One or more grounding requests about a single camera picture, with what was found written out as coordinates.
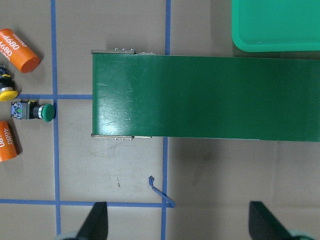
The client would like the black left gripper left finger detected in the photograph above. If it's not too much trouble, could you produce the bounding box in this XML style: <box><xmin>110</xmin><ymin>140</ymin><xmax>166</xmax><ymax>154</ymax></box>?
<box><xmin>76</xmin><ymin>202</ymin><xmax>108</xmax><ymax>238</ymax></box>

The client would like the green plastic tray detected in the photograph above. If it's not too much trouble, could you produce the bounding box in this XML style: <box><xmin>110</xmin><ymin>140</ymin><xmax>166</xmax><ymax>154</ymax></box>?
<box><xmin>231</xmin><ymin>0</ymin><xmax>320</xmax><ymax>53</ymax></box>

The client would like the yellow push button switch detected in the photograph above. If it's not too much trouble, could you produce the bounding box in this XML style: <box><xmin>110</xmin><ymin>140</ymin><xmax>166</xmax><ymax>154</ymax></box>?
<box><xmin>0</xmin><ymin>64</ymin><xmax>19</xmax><ymax>102</ymax></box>

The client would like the orange cylinder with white print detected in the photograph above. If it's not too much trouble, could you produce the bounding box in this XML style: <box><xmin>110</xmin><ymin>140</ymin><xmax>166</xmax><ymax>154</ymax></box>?
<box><xmin>0</xmin><ymin>28</ymin><xmax>41</xmax><ymax>73</ymax></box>

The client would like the green push button switch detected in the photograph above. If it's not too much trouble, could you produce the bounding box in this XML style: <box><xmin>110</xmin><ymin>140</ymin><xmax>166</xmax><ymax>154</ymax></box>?
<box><xmin>10</xmin><ymin>101</ymin><xmax>56</xmax><ymax>123</ymax></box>

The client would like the green conveyor belt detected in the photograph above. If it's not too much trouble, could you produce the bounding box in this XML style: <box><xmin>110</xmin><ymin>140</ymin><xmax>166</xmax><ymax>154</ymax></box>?
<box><xmin>92</xmin><ymin>51</ymin><xmax>320</xmax><ymax>142</ymax></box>

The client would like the loose blue tape strip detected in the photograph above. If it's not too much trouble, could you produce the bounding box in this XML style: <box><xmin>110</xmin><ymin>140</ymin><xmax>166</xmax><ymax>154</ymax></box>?
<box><xmin>148</xmin><ymin>175</ymin><xmax>176</xmax><ymax>208</ymax></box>

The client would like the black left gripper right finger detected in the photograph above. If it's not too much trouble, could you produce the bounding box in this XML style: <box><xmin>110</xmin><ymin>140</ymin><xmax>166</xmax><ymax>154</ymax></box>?
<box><xmin>249</xmin><ymin>201</ymin><xmax>292</xmax><ymax>238</ymax></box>

